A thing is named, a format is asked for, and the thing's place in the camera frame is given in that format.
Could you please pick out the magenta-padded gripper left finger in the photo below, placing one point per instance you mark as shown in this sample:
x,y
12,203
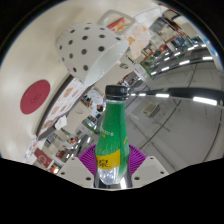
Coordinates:
x,y
75,170

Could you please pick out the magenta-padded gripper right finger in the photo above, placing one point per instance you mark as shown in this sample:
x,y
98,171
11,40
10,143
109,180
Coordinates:
x,y
148,170

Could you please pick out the green plastic drink bottle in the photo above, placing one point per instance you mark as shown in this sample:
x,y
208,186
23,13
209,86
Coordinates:
x,y
111,133

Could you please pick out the printed sticker sheet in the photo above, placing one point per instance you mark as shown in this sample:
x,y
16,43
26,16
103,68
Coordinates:
x,y
30,150

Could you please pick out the crumpled white napkin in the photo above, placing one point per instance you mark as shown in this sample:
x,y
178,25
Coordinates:
x,y
61,122

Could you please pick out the ceiling air conditioner unit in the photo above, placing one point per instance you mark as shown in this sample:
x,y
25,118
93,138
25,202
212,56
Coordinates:
x,y
151,109

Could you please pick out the flat round red coaster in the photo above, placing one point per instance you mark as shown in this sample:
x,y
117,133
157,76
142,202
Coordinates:
x,y
35,96

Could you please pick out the ceiling strip lights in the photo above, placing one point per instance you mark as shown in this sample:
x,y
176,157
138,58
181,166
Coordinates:
x,y
203,100

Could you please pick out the white polka-dot mug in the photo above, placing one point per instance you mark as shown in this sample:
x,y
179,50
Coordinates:
x,y
83,46

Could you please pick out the clear plastic food bag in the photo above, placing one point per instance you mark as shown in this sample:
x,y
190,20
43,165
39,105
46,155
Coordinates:
x,y
138,38

